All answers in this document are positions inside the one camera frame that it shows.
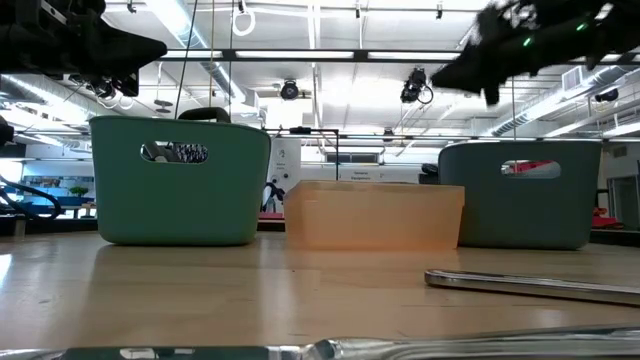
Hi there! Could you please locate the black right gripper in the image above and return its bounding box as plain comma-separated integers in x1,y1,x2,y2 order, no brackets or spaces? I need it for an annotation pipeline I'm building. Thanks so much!
430,0,640,106

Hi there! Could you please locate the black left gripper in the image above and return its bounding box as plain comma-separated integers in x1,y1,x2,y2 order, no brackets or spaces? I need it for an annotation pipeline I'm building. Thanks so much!
0,0,168,97

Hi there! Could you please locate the silver table knife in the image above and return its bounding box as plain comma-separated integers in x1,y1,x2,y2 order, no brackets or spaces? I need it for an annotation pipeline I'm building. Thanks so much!
0,323,640,360
424,268,640,308

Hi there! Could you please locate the dark blue-grey plastic bin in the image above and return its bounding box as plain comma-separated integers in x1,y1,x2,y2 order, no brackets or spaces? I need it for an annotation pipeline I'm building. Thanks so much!
419,140,604,251

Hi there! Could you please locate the teal green plastic bin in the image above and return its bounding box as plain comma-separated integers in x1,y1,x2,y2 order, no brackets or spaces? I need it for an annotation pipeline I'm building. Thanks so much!
89,115,272,246

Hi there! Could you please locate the white counter panel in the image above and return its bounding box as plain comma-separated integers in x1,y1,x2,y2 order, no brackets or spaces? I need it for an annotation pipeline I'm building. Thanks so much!
299,164,426,184

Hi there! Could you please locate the red object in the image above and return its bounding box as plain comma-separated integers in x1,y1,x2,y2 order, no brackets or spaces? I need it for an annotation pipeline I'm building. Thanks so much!
592,207,619,230

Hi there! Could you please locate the grey metal cabinet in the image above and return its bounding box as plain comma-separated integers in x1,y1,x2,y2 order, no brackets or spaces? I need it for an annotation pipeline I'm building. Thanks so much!
607,174,640,230

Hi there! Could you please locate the white cabinet machine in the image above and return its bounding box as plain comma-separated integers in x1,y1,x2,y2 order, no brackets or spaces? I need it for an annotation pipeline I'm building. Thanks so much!
269,138,303,194

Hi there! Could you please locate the thin hanging cord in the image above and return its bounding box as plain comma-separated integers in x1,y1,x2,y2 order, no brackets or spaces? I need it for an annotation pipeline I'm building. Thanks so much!
509,74,517,141
208,0,216,109

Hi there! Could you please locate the distant black frame bar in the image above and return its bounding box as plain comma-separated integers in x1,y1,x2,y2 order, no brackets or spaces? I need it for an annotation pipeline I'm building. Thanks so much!
269,132,640,144

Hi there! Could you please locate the black camera with looped cable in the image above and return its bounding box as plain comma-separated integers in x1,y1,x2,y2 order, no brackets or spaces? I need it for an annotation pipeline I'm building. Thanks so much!
399,68,434,105

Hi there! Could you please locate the thin ceiling rail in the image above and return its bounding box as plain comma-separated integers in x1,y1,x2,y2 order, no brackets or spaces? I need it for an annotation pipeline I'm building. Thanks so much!
107,3,496,15

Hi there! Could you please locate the white hanging ring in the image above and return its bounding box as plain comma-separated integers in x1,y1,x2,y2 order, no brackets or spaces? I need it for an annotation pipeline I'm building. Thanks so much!
232,8,257,37

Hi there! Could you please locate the black aluminium rig frame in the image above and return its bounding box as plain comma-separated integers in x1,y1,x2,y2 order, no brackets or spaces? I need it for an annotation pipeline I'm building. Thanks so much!
159,48,464,64

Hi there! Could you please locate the black looped cable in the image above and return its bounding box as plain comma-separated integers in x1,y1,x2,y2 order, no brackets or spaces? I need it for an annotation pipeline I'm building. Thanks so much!
0,174,64,221

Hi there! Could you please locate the black round overhead camera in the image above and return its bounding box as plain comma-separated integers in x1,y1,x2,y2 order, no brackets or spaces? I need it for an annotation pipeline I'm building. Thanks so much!
279,79,300,101

